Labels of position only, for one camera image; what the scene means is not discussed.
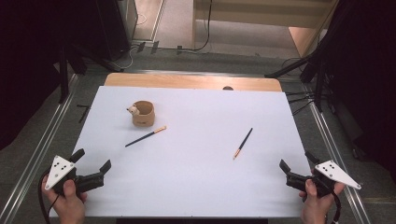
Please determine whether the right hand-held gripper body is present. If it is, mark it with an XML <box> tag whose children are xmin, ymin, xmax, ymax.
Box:
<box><xmin>286</xmin><ymin>160</ymin><xmax>362</xmax><ymax>199</ymax></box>

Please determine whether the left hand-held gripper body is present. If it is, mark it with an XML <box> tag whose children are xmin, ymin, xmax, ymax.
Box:
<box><xmin>44</xmin><ymin>155</ymin><xmax>106</xmax><ymax>196</ymax></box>

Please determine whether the dark blue makeup brush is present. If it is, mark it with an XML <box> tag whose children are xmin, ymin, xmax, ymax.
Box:
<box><xmin>233</xmin><ymin>127</ymin><xmax>254</xmax><ymax>161</ymax></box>
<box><xmin>124</xmin><ymin>125</ymin><xmax>168</xmax><ymax>148</ymax></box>

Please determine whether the tan bear pen holder cup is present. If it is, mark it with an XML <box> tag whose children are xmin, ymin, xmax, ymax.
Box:
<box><xmin>126</xmin><ymin>100</ymin><xmax>156</xmax><ymax>128</ymax></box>

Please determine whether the person's left hand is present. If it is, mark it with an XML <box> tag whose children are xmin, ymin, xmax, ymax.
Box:
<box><xmin>41</xmin><ymin>175</ymin><xmax>89</xmax><ymax>224</ymax></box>

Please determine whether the person's right hand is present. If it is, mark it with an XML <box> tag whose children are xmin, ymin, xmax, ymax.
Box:
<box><xmin>298</xmin><ymin>169</ymin><xmax>346</xmax><ymax>224</ymax></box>

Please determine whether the black metal stand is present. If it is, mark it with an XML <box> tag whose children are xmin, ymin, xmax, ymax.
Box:
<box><xmin>57</xmin><ymin>41</ymin><xmax>125</xmax><ymax>105</ymax></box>
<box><xmin>264</xmin><ymin>50</ymin><xmax>331</xmax><ymax>113</ymax></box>

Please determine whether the white table sheet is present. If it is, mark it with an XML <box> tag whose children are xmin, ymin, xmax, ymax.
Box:
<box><xmin>49</xmin><ymin>85</ymin><xmax>312</xmax><ymax>218</ymax></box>

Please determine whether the dark curtain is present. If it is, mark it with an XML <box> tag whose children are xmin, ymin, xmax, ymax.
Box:
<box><xmin>311</xmin><ymin>0</ymin><xmax>396</xmax><ymax>183</ymax></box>
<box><xmin>0</xmin><ymin>0</ymin><xmax>138</xmax><ymax>151</ymax></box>

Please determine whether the wooden table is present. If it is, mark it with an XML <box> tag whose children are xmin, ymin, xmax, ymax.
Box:
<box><xmin>103</xmin><ymin>72</ymin><xmax>283</xmax><ymax>92</ymax></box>

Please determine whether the light wooden desk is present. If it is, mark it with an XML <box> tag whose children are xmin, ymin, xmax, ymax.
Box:
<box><xmin>191</xmin><ymin>0</ymin><xmax>341</xmax><ymax>59</ymax></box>

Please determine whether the metal floor rail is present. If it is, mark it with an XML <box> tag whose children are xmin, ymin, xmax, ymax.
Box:
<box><xmin>0</xmin><ymin>74</ymin><xmax>79</xmax><ymax>224</ymax></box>
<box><xmin>303</xmin><ymin>85</ymin><xmax>372</xmax><ymax>224</ymax></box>

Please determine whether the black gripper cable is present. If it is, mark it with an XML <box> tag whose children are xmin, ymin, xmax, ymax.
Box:
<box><xmin>321</xmin><ymin>177</ymin><xmax>343</xmax><ymax>224</ymax></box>
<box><xmin>37</xmin><ymin>169</ymin><xmax>61</xmax><ymax>224</ymax></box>

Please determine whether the bundle of black floor cables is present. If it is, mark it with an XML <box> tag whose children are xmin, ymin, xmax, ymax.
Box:
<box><xmin>283</xmin><ymin>89</ymin><xmax>316</xmax><ymax>117</ymax></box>

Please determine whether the white floor cable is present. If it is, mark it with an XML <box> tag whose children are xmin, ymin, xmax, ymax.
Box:
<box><xmin>115</xmin><ymin>45</ymin><xmax>139</xmax><ymax>70</ymax></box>

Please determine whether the black hanging cable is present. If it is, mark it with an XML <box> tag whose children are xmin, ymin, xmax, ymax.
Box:
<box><xmin>177</xmin><ymin>0</ymin><xmax>214</xmax><ymax>53</ymax></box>

